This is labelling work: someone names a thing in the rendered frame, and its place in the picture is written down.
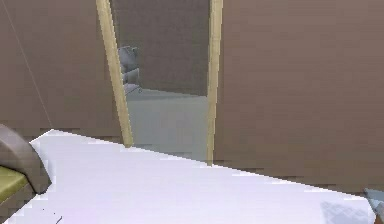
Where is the grey office chair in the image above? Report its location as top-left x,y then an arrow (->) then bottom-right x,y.
117,45 -> 143,97

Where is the brown sofa with green cushion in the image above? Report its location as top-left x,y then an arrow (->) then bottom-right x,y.
0,123 -> 53,218

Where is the grey blue angular object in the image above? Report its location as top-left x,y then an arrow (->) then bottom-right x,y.
363,187 -> 384,224

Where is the pale wooden door frame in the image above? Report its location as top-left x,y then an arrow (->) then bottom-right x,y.
95,0 -> 224,167

